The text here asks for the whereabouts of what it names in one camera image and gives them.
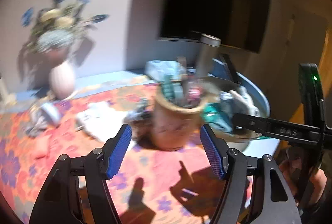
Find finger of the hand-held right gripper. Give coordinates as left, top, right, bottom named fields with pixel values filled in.
left=232, top=113, right=323, bottom=145

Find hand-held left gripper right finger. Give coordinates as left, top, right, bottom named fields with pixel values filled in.
left=200, top=124, right=303, bottom=224

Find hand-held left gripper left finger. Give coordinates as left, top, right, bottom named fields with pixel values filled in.
left=28, top=124, right=133, bottom=224

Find teal velvet pouch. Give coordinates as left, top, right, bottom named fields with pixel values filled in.
left=202, top=103, right=234, bottom=134

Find grey plush toy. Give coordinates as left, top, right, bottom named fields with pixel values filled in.
left=231, top=89, right=260, bottom=117

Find purple and white packet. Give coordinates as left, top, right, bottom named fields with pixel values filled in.
left=75, top=101, right=125, bottom=140

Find grey plaid bow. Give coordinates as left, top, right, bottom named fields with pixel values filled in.
left=26, top=103, right=52, bottom=138

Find person's right hand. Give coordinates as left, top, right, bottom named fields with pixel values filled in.
left=280, top=155, right=328, bottom=204

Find light blue round basin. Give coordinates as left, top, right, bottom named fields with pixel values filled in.
left=211, top=58, right=271, bottom=152

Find floral orange tablecloth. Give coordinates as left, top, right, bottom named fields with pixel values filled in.
left=0, top=81, right=262, bottom=224

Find bamboo pen holder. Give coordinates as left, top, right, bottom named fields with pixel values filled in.
left=152, top=79, right=208, bottom=150

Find white ribbed vase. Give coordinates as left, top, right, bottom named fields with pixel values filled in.
left=49, top=61, right=76, bottom=100

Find blue and white tissue pack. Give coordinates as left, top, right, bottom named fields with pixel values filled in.
left=145, top=59, right=182, bottom=82

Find metal thermos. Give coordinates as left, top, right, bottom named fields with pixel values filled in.
left=196, top=34, right=221, bottom=79

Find blue and cream artificial flowers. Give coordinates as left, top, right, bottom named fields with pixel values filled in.
left=19, top=0, right=109, bottom=55

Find black monitor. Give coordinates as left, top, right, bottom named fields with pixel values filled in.
left=157, top=0, right=271, bottom=54

